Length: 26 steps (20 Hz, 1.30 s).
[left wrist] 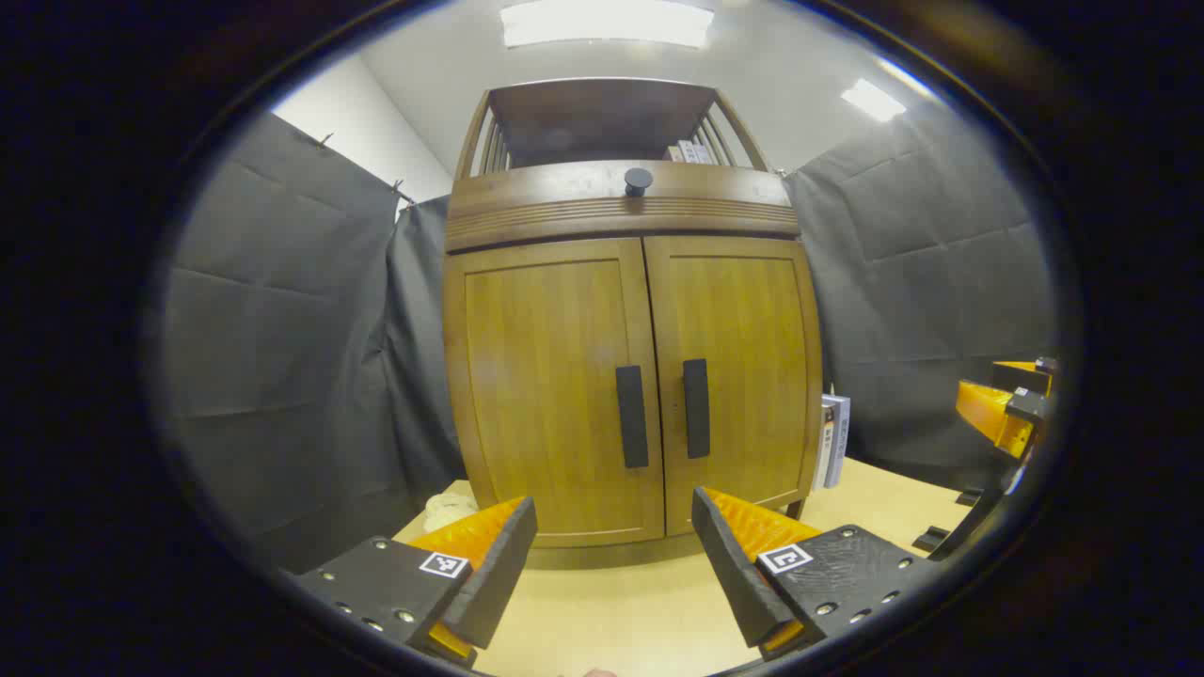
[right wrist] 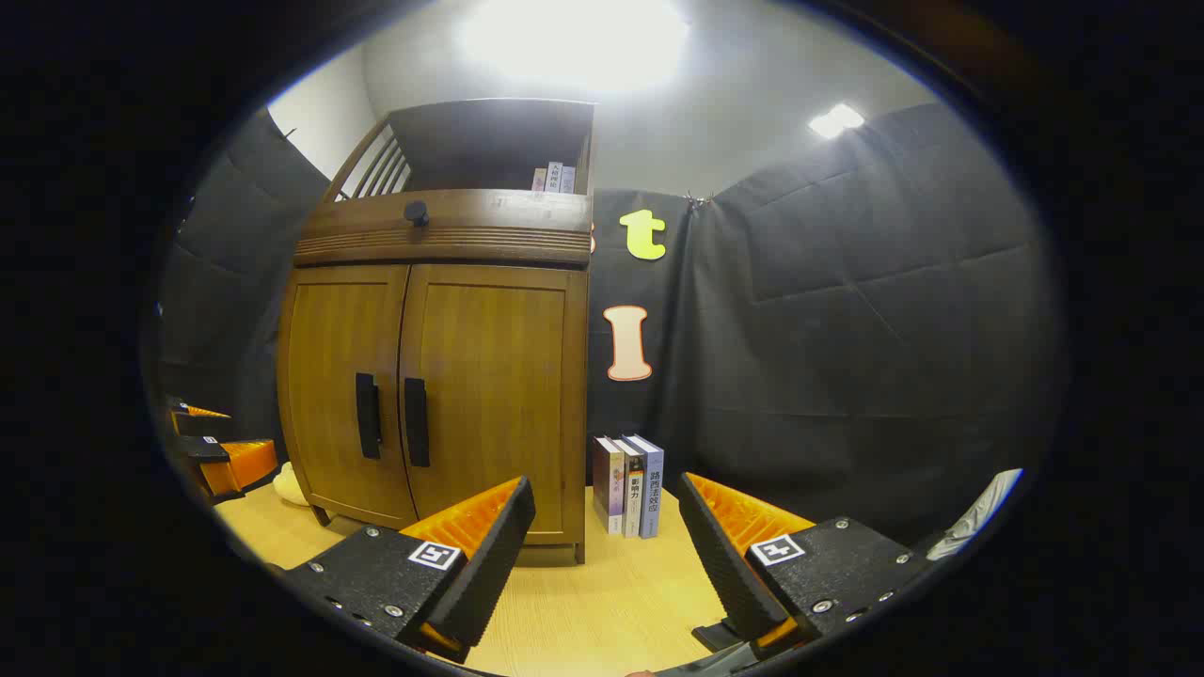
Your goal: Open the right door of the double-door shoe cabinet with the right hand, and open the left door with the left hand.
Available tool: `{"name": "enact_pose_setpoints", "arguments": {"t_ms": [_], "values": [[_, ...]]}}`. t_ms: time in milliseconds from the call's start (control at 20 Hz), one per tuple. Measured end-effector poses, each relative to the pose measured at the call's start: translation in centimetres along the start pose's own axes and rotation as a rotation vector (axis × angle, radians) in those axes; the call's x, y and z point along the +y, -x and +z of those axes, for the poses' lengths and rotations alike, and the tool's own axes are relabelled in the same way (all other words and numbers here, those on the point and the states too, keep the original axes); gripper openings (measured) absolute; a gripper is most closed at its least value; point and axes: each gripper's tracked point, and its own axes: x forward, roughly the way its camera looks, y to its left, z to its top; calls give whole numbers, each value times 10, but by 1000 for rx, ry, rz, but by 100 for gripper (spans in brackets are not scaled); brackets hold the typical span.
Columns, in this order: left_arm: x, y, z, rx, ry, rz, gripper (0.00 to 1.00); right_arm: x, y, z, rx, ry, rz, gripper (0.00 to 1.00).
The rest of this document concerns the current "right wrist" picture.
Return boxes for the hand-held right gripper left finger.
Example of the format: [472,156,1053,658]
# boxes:
[266,475,537,664]

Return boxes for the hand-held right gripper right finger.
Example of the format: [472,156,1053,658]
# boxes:
[677,472,942,659]

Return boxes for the wooden shoe cabinet door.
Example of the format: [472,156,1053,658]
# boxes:
[279,263,418,527]
[400,263,589,546]

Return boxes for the black door handle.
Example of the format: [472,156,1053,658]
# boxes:
[355,372,383,460]
[404,377,431,468]

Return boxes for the wooden double-door shoe cabinet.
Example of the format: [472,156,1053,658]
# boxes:
[276,97,595,567]

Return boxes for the cream plush toy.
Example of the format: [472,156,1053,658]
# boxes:
[272,462,311,508]

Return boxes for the grey blue spine book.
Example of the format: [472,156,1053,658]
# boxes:
[628,434,665,540]

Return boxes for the white and orange spine book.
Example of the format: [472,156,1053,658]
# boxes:
[616,437,647,539]

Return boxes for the purple cover book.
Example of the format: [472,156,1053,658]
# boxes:
[593,435,626,535]

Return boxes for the white grey fabric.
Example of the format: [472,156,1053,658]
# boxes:
[927,468,1024,562]

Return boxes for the black backdrop cloth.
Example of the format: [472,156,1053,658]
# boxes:
[155,102,1069,551]

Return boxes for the wooden ribbed drawer front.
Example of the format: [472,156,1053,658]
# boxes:
[293,188,594,269]

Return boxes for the small ceiling light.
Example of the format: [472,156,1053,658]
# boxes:
[808,102,865,140]

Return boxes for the large ceiling light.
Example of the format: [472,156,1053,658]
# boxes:
[459,0,689,92]

